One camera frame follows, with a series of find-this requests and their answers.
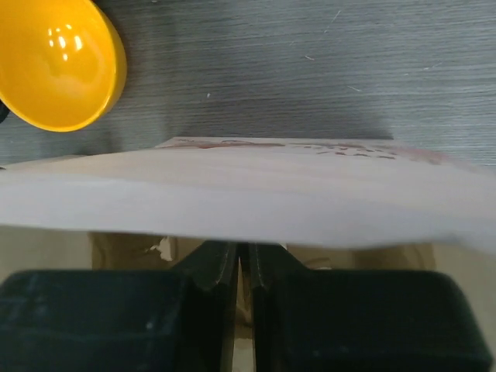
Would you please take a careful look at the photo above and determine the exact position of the orange bowl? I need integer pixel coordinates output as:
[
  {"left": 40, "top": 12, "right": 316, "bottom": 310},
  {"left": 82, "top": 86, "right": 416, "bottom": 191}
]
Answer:
[{"left": 1, "top": 1, "right": 127, "bottom": 133}]

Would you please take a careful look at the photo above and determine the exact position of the paper takeout bag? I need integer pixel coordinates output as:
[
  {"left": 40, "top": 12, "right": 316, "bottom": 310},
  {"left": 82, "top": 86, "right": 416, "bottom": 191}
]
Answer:
[{"left": 1, "top": 137, "right": 495, "bottom": 371}]

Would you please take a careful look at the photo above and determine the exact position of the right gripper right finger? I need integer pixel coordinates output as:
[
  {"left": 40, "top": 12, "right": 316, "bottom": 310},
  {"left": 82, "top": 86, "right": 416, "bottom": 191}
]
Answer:
[{"left": 247, "top": 243, "right": 310, "bottom": 371}]

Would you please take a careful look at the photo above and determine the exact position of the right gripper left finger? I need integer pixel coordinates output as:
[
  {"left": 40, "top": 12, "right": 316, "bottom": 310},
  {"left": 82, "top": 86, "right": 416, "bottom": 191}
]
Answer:
[{"left": 172, "top": 240, "right": 239, "bottom": 371}]

